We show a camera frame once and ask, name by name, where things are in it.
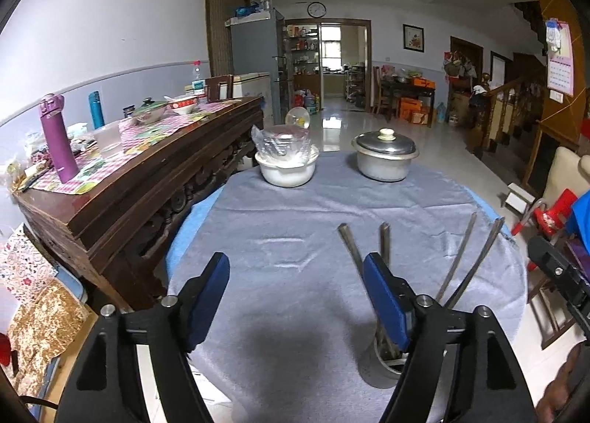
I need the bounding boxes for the brown wooden chair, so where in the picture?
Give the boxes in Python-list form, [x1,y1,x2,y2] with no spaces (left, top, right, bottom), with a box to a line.
[527,261,578,351]

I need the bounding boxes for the white step stool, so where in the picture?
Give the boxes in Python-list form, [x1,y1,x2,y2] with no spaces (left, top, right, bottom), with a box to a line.
[502,182,536,217]

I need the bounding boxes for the clear plastic container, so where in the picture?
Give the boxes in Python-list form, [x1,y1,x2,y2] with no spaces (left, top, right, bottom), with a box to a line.
[93,122,123,159]

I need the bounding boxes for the aluminium cooking pot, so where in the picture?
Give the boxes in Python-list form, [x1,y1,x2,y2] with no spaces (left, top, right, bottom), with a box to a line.
[355,147,418,183]

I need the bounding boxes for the small white fan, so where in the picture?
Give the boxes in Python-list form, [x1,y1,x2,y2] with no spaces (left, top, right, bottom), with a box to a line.
[284,107,311,130]

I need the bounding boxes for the red and white bowl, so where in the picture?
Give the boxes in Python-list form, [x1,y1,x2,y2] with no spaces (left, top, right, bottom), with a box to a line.
[163,94,200,116]

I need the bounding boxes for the orange carton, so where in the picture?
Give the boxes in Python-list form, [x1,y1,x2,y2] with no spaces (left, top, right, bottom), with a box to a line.
[398,96,432,125]

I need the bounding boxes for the red plastic stool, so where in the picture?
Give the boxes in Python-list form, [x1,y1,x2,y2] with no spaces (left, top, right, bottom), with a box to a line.
[511,188,580,240]

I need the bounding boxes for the beige chair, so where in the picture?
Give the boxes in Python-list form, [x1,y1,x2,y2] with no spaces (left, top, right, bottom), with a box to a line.
[543,146,590,213]

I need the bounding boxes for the metal chopsticks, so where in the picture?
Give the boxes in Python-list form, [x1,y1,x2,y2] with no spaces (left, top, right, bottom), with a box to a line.
[435,212,478,307]

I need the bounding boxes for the gold patterned cloth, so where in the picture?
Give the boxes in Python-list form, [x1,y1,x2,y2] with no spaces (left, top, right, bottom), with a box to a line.
[8,277,91,388]

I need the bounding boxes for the wall calendar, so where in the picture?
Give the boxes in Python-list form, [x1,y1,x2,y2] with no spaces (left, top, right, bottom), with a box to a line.
[545,18,575,104]

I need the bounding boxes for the teal bottle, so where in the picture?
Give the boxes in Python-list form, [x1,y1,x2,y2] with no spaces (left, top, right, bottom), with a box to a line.
[88,91,106,130]

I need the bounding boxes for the dark side table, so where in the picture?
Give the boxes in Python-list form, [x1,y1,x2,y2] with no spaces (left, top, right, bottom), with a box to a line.
[380,77,437,122]

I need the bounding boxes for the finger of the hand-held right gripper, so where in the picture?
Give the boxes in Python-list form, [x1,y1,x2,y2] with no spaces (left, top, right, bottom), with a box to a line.
[527,236,590,342]

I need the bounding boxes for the wooden stair railing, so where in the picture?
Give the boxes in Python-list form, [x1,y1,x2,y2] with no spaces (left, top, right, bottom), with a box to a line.
[478,72,545,162]

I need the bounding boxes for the dark chopstick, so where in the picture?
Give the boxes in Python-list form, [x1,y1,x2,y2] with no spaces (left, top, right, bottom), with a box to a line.
[338,223,372,283]
[379,221,392,268]
[444,217,507,310]

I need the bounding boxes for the dark wooden chair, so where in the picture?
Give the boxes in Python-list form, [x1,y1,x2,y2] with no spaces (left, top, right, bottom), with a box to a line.
[205,74,234,104]

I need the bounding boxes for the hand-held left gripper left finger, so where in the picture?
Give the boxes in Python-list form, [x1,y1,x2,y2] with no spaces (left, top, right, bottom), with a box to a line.
[54,252,230,423]

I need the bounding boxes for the white ceramic bowl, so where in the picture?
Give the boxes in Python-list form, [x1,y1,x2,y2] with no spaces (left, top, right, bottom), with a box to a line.
[255,150,320,188]

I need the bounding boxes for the person's right hand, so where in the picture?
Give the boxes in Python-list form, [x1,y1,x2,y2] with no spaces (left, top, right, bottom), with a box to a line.
[537,345,584,423]

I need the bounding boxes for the white chest freezer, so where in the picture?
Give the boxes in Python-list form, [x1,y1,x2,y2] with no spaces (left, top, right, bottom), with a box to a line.
[231,72,271,99]

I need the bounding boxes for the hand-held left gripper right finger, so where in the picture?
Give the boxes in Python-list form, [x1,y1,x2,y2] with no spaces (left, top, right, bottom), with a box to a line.
[362,252,539,423]

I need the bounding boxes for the grey refrigerator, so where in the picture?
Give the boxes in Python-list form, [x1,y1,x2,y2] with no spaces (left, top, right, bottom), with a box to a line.
[229,8,289,127]

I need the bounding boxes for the framed wall picture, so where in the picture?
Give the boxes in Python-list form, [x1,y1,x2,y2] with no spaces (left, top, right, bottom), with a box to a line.
[402,24,425,53]

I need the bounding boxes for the carved wooden sideboard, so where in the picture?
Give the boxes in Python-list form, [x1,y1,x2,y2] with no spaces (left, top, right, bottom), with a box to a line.
[15,95,265,314]

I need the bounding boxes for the grey towel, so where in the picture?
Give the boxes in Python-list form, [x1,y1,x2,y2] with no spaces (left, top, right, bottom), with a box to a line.
[167,150,529,423]

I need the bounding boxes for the kitchen storage shelf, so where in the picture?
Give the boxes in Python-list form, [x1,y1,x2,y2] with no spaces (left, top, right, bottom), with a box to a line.
[285,24,320,93]

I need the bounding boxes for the red-capped water bottle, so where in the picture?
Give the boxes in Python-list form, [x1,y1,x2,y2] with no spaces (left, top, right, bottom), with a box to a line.
[191,60,206,95]

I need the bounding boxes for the blue tablecloth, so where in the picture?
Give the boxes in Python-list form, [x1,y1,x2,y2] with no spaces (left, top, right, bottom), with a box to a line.
[165,183,519,277]

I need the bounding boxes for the purple thermos bottle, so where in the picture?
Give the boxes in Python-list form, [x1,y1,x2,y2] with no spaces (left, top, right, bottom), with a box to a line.
[39,93,80,185]

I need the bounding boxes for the floral cloth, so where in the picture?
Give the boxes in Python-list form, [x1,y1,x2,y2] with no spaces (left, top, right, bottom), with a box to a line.
[0,222,59,310]

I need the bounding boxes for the checked table runner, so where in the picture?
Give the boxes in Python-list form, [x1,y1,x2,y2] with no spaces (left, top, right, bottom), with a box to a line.
[11,98,241,196]

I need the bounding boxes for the grey metal chopstick holder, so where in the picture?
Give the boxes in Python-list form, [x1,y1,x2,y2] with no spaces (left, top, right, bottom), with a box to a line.
[358,325,414,389]

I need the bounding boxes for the brown door curtain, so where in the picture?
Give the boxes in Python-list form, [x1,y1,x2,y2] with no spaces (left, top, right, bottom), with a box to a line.
[205,0,250,79]

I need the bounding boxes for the white paper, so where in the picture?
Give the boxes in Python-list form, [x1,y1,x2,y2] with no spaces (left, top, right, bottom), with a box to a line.
[190,370,232,406]

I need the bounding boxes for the aluminium pot lid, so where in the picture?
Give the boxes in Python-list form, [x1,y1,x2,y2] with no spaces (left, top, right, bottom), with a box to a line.
[351,127,420,161]

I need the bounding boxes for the blue cloth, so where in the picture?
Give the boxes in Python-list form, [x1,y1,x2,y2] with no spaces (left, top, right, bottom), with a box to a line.
[569,190,590,240]

